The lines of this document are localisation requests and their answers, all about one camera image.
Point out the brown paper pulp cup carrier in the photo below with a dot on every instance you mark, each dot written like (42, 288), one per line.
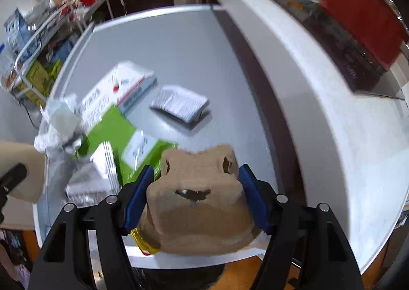
(198, 207)

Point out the printed paper leaflet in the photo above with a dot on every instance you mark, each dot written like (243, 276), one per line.
(180, 102)

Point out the red rectangular board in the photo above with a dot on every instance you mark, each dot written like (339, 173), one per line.
(373, 24)

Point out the green plastic pouch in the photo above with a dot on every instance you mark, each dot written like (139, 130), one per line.
(132, 148)

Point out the black induction cooktop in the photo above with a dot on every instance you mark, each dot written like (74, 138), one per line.
(362, 73)

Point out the crumpled white plastic wrap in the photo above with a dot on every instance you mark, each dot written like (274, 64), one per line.
(61, 126)

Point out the white red medicine box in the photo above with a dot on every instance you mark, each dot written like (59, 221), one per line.
(122, 86)

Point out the silver foil packet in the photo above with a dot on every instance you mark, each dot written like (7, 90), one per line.
(95, 179)

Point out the white wire storage rack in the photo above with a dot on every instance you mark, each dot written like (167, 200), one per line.
(73, 13)

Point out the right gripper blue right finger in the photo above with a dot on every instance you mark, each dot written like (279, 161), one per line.
(328, 261)

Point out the white kitchen counter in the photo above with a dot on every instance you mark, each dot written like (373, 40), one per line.
(352, 149)

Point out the yellow snack wrapper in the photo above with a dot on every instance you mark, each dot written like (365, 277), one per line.
(146, 248)

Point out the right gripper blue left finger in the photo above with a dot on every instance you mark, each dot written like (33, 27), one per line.
(64, 261)

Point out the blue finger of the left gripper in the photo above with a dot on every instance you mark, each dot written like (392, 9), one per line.
(12, 178)

